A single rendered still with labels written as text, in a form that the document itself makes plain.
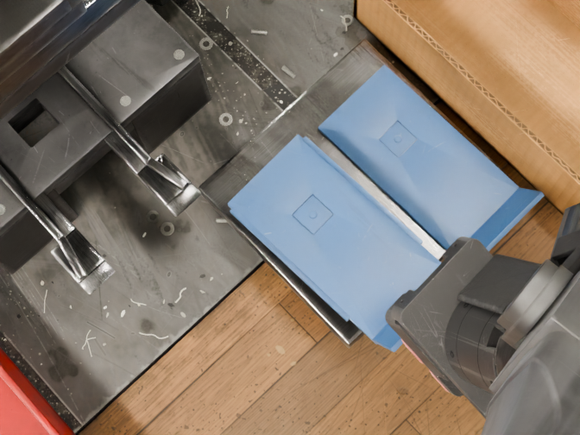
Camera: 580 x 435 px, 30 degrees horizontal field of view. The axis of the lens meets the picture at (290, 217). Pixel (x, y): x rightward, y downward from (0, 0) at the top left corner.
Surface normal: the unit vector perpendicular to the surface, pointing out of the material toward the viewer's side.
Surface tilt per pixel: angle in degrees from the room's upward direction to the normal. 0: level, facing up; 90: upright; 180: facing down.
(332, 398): 0
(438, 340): 30
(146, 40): 0
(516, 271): 61
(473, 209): 0
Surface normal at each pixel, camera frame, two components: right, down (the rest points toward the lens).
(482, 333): -0.86, -0.39
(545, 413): 0.30, -0.62
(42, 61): 0.68, 0.70
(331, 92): -0.04, -0.25
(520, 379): -0.87, -0.50
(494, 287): -0.63, -0.72
